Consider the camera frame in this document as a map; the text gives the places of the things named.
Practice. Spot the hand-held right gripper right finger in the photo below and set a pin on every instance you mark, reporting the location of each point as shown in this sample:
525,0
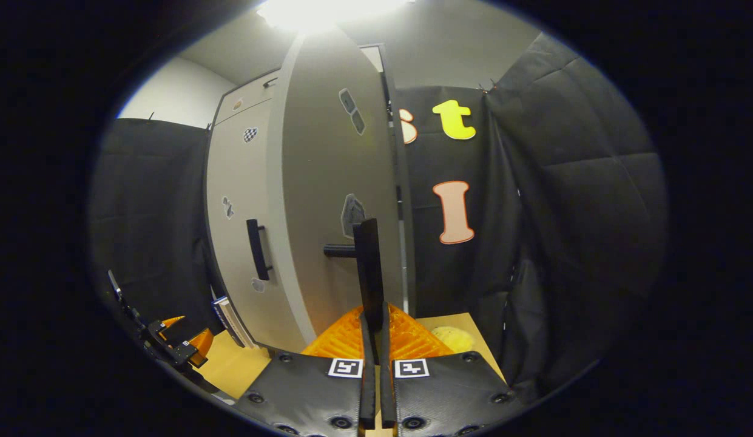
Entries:
386,388

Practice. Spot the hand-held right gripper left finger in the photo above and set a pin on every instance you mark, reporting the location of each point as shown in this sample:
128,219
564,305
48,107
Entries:
368,388

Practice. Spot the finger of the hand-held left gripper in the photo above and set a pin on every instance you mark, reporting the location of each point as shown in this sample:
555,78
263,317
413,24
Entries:
170,323
198,346

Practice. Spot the grey double-door shoe cabinet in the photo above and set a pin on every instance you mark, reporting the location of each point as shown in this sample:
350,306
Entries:
408,243

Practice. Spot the grey shoe cabinet door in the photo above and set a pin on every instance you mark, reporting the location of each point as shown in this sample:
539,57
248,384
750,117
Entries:
236,182
315,182

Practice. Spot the grey cabinet drawer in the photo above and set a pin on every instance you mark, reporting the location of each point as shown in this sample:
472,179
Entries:
249,97

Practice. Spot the white and blue book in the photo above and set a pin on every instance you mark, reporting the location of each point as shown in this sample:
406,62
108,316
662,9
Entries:
230,318

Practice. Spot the yellow soft round object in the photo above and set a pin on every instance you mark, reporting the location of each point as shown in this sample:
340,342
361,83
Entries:
452,338

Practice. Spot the black backdrop cloth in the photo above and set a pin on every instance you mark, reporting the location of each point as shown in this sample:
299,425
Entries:
564,212

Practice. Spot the ceiling light panel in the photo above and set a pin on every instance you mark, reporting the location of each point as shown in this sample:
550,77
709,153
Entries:
327,12

